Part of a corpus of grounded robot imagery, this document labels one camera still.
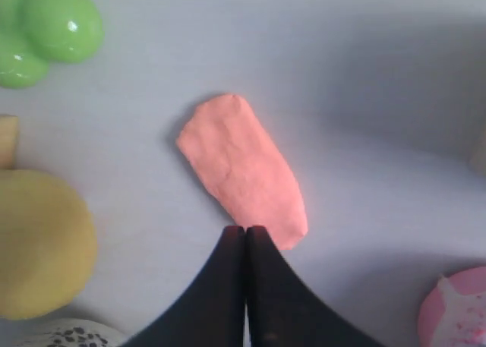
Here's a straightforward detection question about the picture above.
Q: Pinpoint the green toy dog bone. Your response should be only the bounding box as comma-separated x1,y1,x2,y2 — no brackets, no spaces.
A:
1,0,104,89

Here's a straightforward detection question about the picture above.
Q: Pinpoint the orange cheese wedge toy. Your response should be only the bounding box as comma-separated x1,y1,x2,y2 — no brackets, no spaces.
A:
0,115,19,169

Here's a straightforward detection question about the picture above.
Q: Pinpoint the pink strawberry cake toy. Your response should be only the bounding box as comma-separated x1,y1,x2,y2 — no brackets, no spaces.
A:
417,267,485,347

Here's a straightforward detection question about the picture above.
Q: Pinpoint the white speckled ceramic bowl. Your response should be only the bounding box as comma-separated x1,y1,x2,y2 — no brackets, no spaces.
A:
9,318,128,347

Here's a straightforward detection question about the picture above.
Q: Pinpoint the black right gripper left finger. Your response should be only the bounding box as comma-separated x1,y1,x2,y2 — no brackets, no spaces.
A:
125,226,245,347

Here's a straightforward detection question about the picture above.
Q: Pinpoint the orange salmon toy piece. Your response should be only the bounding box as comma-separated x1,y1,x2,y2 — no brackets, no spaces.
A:
176,94,308,250

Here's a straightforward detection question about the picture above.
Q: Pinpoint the yellow potato toy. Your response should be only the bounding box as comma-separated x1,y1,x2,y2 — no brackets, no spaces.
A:
1,169,97,320

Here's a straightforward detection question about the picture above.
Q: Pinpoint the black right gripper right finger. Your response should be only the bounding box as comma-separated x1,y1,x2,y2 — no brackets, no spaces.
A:
245,226,380,347

